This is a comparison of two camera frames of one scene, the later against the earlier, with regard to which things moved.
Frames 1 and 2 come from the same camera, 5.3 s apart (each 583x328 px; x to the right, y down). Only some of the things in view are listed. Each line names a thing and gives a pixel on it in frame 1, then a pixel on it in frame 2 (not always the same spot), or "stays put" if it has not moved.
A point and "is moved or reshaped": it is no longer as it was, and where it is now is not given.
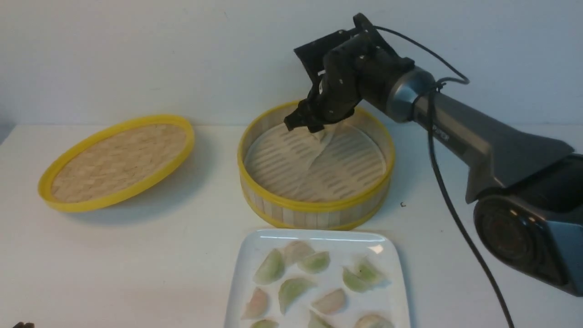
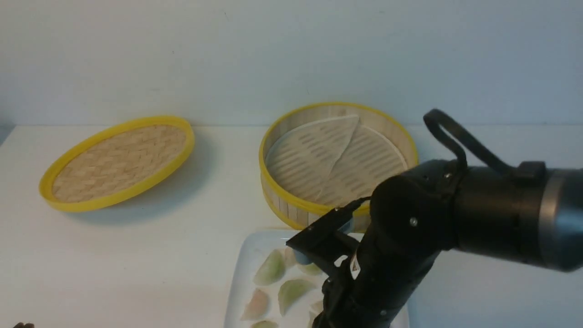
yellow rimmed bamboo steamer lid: [116, 163] stays put
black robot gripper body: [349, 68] to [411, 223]
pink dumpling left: [258, 305] stays put
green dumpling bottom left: [265, 324] stays put
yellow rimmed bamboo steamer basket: [336, 178] is moved or reshaped
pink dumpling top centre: [295, 251] stays put
